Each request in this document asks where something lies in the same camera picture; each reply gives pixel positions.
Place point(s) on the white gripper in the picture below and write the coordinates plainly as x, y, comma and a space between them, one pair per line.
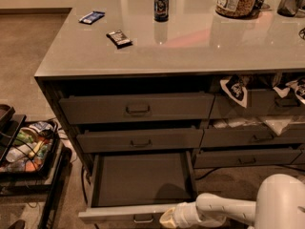
181, 216

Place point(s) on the grey drawer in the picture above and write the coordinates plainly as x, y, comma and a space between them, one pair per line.
138, 187
240, 158
134, 140
260, 102
251, 135
136, 107

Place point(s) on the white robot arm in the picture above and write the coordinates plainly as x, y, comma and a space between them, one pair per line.
280, 204

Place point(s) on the grey drawer cabinet island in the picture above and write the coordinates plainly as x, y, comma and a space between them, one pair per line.
190, 53

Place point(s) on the clear plastic bag in drawer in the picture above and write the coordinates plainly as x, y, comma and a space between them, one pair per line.
276, 123

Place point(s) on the black tray of items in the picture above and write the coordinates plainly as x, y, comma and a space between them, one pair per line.
28, 148

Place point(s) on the dark snack bar packet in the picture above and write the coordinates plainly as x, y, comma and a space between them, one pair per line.
119, 39

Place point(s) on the blue snack wrapper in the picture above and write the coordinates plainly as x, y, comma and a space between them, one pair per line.
92, 17

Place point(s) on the blue soda can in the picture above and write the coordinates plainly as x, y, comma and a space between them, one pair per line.
161, 10

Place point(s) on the dark glass container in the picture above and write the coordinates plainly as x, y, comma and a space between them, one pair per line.
289, 8

